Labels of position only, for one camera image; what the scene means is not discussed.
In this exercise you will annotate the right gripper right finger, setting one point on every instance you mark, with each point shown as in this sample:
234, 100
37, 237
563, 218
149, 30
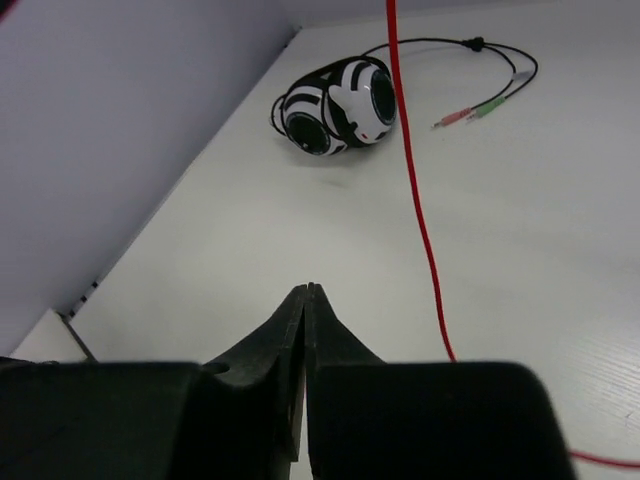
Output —
369, 419

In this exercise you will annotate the white black striped headphones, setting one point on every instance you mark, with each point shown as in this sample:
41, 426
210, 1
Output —
347, 104

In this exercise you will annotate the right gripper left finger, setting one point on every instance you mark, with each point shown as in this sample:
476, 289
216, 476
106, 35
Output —
237, 416

